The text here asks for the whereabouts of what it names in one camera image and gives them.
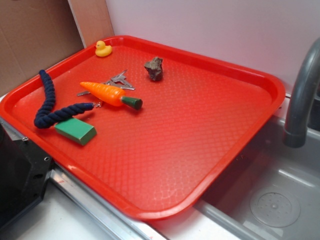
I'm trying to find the orange toy carrot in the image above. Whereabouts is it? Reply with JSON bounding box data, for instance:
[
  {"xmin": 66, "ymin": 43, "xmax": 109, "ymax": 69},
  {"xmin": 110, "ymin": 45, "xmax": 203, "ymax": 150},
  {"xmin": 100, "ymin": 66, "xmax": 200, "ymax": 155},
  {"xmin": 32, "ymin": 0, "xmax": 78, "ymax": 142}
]
[{"xmin": 80, "ymin": 81, "xmax": 143, "ymax": 110}]

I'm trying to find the yellow rubber duck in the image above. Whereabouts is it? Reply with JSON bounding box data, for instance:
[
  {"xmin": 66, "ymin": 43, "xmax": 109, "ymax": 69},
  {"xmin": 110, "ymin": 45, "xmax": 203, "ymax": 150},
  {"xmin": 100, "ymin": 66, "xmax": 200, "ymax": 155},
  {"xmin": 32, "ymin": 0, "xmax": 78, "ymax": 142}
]
[{"xmin": 95, "ymin": 40, "xmax": 113, "ymax": 57}]

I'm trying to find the brown cardboard panel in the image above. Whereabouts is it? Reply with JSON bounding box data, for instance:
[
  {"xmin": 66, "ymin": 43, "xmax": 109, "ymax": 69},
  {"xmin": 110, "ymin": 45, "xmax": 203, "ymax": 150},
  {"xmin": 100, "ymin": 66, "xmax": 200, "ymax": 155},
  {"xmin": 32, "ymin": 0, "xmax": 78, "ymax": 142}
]
[{"xmin": 0, "ymin": 0, "xmax": 114, "ymax": 96}]

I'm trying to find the dark blue braided rope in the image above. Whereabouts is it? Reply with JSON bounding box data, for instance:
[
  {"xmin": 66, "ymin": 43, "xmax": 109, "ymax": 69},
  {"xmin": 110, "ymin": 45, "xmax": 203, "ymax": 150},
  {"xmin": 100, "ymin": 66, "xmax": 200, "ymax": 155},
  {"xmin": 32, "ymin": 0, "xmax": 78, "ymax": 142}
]
[{"xmin": 33, "ymin": 69, "xmax": 95, "ymax": 129}]

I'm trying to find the red plastic tray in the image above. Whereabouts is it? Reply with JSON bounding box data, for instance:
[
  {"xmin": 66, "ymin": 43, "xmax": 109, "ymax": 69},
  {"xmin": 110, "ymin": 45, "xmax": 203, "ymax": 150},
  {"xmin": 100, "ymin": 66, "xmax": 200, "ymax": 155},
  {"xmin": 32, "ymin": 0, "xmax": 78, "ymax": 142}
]
[{"xmin": 0, "ymin": 36, "xmax": 285, "ymax": 221}]

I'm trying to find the round sink drain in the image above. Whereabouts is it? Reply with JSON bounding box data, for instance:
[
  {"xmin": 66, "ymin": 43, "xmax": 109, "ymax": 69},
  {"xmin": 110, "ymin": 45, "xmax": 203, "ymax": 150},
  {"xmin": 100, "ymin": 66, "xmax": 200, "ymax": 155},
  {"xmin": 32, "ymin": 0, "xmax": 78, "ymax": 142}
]
[{"xmin": 249, "ymin": 186, "xmax": 301, "ymax": 228}]

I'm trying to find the grey brown rock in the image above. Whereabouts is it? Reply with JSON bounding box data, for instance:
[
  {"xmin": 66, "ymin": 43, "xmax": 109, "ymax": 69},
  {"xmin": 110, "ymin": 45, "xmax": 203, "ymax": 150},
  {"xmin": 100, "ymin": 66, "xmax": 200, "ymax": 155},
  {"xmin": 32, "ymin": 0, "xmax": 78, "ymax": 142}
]
[{"xmin": 144, "ymin": 56, "xmax": 163, "ymax": 81}]

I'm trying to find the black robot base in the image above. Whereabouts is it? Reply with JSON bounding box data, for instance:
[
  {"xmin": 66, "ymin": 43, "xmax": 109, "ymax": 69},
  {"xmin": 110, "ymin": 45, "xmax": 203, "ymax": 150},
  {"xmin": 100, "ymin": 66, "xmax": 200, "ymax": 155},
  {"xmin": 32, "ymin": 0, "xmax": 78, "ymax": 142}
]
[{"xmin": 0, "ymin": 126, "xmax": 54, "ymax": 229}]

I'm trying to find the grey plastic sink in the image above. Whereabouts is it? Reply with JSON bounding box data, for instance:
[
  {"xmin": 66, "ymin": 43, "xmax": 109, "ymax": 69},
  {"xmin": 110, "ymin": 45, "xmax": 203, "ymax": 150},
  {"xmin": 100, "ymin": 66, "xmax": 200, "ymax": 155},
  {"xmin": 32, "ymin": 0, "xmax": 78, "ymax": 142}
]
[{"xmin": 152, "ymin": 97, "xmax": 320, "ymax": 240}]

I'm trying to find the grey toy faucet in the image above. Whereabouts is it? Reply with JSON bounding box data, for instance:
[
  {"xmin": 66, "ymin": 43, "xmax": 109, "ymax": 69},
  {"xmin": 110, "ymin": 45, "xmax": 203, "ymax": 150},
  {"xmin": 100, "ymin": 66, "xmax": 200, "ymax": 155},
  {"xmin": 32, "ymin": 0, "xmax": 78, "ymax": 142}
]
[{"xmin": 282, "ymin": 39, "xmax": 320, "ymax": 148}]

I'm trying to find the green rectangular block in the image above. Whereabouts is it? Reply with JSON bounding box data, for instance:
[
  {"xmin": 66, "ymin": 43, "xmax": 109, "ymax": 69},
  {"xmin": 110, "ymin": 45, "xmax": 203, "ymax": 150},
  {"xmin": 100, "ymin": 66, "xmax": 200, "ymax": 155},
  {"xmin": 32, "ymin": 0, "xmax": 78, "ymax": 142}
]
[{"xmin": 54, "ymin": 118, "xmax": 97, "ymax": 146}]

